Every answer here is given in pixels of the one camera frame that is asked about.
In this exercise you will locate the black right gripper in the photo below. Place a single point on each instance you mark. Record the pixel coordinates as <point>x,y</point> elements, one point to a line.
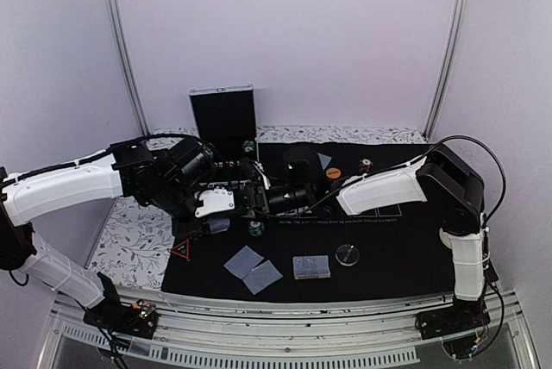
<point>259,194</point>

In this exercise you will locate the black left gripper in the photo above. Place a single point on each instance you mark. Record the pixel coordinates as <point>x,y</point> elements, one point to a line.
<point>185,230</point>

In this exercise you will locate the orange big blind button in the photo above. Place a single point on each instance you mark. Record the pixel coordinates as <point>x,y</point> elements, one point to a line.
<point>333,173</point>

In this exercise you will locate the orange black poker chips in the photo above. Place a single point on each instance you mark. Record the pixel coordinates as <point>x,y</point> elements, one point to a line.
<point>364,166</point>

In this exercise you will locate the green poker chip pile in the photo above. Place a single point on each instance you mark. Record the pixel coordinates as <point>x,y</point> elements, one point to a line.
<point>255,228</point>

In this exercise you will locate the blue patterned card deck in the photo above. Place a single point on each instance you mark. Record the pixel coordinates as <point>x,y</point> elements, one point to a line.
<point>218,225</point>

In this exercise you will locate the short poker chip stack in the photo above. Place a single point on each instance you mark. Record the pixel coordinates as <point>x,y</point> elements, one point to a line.
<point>248,146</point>

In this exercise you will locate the clear dealer button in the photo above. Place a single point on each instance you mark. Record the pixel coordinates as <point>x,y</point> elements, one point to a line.
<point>347,255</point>

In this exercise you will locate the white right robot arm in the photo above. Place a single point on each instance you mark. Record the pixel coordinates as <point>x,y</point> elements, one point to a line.
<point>397,214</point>

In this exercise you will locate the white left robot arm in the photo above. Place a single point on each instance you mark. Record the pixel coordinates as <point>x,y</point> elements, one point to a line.
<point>28,197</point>

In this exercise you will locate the red dice row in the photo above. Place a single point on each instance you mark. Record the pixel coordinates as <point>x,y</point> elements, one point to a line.
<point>228,164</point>

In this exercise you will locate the red triangle all-in marker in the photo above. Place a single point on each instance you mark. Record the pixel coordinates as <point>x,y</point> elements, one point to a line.
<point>182,250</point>

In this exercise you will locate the aluminium poker chip case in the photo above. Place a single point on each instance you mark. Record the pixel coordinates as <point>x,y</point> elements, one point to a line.
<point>225,117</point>

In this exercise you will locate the floral white tablecloth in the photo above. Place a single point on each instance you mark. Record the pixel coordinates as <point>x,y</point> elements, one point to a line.
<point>133,246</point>

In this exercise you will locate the black poker mat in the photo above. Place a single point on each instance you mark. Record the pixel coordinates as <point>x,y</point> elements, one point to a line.
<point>204,274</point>

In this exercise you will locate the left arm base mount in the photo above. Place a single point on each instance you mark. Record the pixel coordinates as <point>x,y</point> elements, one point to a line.
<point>138,319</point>

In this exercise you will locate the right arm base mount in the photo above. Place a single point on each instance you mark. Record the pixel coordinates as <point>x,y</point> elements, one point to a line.
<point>461,315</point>

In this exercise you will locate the left aluminium frame post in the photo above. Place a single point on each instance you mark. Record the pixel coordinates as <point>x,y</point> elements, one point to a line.
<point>116,24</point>

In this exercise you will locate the aluminium frame post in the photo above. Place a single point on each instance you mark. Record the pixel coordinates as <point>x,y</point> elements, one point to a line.
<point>458,12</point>
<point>116,24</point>

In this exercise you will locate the right aluminium frame post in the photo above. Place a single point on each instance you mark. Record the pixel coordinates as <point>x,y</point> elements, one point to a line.
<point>458,12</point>

